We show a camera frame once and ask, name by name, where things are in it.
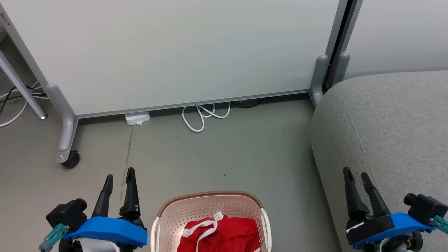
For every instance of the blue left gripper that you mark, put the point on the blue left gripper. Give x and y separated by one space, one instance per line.
108 231

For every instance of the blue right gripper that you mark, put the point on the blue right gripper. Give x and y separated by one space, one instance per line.
385 229

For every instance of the red garment with white trim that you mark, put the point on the red garment with white trim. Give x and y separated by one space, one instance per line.
238 234

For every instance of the grey fabric sofa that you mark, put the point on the grey fabric sofa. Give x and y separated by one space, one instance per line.
392 129

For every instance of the black caster wheel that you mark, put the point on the black caster wheel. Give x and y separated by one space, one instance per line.
72 160

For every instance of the white plastic laundry basket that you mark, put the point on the white plastic laundry basket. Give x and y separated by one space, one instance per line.
175 213

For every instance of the white power strip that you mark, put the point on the white power strip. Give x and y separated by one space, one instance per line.
137 118

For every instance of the grey partition foot with caster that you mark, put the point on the grey partition foot with caster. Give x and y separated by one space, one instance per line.
66 126

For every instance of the grey metal table leg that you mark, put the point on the grey metal table leg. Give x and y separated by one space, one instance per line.
21 87

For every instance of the wide white partition panel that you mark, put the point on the wide white partition panel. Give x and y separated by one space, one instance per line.
175 52

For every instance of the narrow white partition panel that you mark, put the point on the narrow white partition panel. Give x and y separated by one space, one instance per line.
399 35

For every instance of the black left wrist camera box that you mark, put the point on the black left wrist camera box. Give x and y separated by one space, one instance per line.
68 213

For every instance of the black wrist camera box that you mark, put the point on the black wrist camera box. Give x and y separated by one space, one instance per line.
425 206
68 213

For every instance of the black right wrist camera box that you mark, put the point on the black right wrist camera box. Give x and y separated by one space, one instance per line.
425 206

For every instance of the teal left camera connector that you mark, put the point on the teal left camera connector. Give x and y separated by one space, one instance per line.
54 238

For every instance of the teal camera connector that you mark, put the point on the teal camera connector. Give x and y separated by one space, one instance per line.
54 238
441 223

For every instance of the teal right camera connector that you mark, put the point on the teal right camera connector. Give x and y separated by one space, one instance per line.
441 223

